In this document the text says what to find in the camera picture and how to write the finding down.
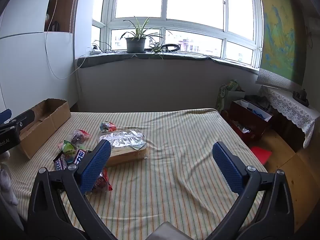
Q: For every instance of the red gift box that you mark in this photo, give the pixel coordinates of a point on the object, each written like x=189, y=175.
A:
x=250, y=125

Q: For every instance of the dark figurine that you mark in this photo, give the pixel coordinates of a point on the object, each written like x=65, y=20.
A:
x=302, y=97

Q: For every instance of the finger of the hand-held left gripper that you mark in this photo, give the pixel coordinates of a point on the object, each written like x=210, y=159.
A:
x=25, y=118

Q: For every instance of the white wardrobe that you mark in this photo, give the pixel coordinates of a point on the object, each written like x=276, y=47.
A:
x=30, y=62

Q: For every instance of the green snack packet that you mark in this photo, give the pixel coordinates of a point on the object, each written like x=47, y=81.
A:
x=68, y=149

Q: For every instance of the red paper sheet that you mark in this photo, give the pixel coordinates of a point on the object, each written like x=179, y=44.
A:
x=261, y=155

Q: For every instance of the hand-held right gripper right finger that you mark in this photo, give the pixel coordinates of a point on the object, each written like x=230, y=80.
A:
x=228, y=167

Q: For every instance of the clear red-edged date packet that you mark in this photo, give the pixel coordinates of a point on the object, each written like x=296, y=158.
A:
x=101, y=182
x=79, y=136

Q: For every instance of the white window frame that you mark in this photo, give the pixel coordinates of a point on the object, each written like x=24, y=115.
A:
x=163, y=22

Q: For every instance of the white power strip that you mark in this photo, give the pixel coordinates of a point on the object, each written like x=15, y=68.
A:
x=94, y=52

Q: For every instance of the brown cardboard box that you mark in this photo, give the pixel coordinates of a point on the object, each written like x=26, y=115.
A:
x=42, y=127

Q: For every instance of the potted spider plant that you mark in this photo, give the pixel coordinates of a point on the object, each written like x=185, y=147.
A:
x=136, y=43

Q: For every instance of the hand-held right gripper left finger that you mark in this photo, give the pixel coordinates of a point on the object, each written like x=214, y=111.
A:
x=96, y=166

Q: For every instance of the striped bed sheet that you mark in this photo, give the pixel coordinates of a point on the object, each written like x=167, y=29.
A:
x=160, y=180

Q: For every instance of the white lace cloth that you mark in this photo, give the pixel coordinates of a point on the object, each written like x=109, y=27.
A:
x=292, y=107

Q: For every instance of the person's left forearm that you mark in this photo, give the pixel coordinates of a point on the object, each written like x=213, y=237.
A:
x=6, y=182

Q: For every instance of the silver foil bag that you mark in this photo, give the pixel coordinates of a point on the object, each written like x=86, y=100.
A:
x=123, y=138

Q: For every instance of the chocolate bar with blue print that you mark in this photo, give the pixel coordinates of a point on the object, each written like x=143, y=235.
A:
x=80, y=155

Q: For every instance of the wall map poster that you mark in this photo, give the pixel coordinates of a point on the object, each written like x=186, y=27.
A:
x=280, y=37

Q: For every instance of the green gift bag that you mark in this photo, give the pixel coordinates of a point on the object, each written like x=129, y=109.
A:
x=223, y=97

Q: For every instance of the grey windowsill cloth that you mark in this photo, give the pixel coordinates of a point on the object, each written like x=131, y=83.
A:
x=175, y=56

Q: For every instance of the wooden shelf niche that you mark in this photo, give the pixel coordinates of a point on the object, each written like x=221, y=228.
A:
x=60, y=10

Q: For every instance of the red strawberry print packet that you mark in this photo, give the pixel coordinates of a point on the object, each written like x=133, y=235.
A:
x=108, y=126

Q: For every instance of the brown bread package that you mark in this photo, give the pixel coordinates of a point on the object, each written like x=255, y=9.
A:
x=130, y=156

